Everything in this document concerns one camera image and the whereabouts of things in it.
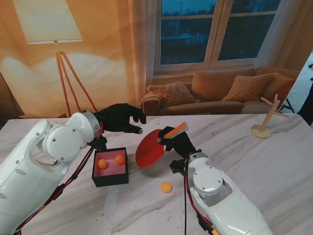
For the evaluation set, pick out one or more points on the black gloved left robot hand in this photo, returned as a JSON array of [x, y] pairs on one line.
[[117, 120]]

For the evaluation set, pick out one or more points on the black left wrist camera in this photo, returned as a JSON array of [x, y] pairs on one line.
[[100, 143]]

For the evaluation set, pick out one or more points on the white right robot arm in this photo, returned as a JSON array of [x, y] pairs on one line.
[[207, 181]]

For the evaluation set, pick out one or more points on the wooden mug tree stand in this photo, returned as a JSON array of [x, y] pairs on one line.
[[265, 122]]

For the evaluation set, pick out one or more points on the orange ping pong ball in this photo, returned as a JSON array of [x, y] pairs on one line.
[[166, 187], [119, 159], [102, 164]]

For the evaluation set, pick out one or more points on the black tripod legs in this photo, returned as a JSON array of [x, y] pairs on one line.
[[288, 104]]

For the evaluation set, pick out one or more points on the red and black ping pong bat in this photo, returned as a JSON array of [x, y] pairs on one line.
[[149, 151]]

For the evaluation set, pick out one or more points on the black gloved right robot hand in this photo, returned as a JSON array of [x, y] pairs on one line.
[[181, 143]]

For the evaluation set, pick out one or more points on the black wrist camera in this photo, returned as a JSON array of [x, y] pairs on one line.
[[178, 166], [100, 143]]

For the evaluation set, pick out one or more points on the black storage box pink inside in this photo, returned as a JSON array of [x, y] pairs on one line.
[[110, 175]]

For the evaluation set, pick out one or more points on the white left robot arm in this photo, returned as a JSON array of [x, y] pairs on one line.
[[58, 144]]

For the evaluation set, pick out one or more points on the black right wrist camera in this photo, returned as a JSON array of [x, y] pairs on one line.
[[178, 166]]

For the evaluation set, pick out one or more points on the person in dark clothing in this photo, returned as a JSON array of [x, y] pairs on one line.
[[305, 107]]

